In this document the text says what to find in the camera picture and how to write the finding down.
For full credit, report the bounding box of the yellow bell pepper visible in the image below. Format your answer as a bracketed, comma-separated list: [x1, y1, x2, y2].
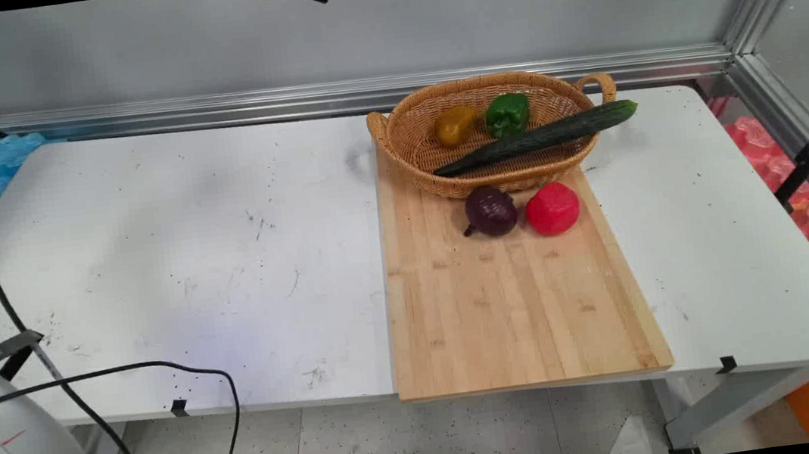
[433, 104, 481, 150]

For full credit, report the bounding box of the woven wicker basket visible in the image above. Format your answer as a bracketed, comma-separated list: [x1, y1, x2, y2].
[362, 60, 627, 209]

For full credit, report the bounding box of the green bell pepper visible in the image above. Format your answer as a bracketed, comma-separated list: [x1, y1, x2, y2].
[483, 90, 534, 141]

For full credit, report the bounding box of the long dark green cucumber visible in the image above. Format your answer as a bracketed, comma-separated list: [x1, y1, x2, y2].
[428, 98, 645, 180]

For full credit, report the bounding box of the purple onion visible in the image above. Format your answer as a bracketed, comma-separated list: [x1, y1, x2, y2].
[458, 182, 521, 241]

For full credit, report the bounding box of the red tomato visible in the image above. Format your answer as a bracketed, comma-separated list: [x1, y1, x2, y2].
[521, 179, 583, 239]

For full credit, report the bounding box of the wooden cutting board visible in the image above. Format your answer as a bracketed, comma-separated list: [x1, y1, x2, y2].
[367, 116, 677, 404]

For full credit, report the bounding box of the aluminium horizontal frame rail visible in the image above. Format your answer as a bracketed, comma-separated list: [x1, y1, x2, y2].
[0, 30, 736, 160]

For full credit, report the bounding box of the thick black cable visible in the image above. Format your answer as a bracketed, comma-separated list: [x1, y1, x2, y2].
[0, 161, 146, 454]

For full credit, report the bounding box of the grey SAMZHE cable strap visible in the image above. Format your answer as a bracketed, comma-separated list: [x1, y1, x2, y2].
[0, 328, 52, 397]

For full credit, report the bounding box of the aluminium side frame rail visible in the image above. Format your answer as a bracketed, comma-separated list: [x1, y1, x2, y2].
[723, 46, 809, 269]

